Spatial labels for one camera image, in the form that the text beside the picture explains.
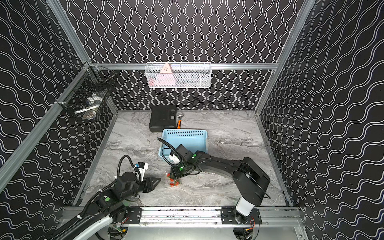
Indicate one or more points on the white items in mesh basket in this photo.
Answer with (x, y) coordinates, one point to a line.
(89, 112)

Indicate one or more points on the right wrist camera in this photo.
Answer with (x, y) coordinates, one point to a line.
(174, 159)

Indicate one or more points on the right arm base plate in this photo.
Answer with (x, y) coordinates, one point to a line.
(230, 216)

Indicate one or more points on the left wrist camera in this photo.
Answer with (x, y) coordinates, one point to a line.
(142, 167)

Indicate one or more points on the pink triangle card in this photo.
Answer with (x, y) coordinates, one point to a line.
(165, 78)

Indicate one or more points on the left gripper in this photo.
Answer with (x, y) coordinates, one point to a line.
(145, 184)

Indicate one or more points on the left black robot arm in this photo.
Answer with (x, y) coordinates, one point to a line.
(107, 206)

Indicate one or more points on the light blue plastic basket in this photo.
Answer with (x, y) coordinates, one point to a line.
(193, 140)

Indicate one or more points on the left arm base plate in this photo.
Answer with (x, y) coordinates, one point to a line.
(127, 215)

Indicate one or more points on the orange handled tool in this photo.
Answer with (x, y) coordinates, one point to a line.
(180, 116)

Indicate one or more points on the white wire wall basket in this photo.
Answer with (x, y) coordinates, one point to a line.
(188, 75)

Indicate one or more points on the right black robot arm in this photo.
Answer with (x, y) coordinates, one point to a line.
(251, 181)

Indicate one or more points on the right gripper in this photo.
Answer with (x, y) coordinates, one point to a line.
(174, 173)

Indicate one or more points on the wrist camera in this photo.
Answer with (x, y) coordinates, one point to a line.
(142, 167)
(174, 159)

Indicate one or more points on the black box device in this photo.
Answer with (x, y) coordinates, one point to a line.
(163, 117)

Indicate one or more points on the aluminium front rail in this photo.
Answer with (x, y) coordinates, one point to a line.
(200, 217)

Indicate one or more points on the black wire mesh basket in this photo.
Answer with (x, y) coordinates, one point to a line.
(98, 80)

